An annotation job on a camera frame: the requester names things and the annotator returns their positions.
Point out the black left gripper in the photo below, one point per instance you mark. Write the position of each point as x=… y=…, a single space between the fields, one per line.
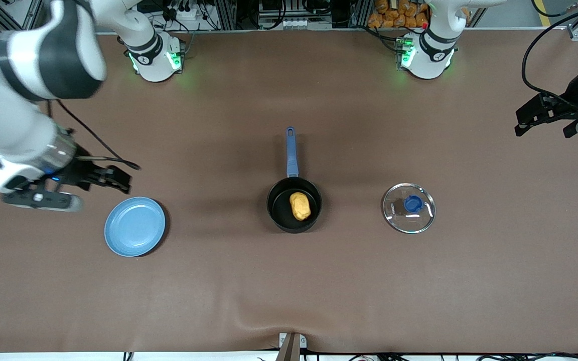
x=571 y=96

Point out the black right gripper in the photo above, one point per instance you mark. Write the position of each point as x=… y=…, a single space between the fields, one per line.
x=81 y=171

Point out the glass lid with blue knob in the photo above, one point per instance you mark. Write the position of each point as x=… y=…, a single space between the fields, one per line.
x=413 y=203

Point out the yellow potato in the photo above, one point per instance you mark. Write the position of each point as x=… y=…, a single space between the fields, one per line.
x=300 y=206

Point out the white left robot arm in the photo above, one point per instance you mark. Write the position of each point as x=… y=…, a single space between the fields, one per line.
x=432 y=60

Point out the blue round plate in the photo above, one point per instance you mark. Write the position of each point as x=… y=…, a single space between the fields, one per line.
x=134 y=226

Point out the bag of orange snacks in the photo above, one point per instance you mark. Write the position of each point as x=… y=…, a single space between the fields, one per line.
x=394 y=17

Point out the brown table cover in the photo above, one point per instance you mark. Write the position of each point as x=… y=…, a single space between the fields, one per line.
x=419 y=276

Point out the white power strip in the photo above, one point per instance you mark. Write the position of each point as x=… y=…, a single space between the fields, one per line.
x=296 y=23

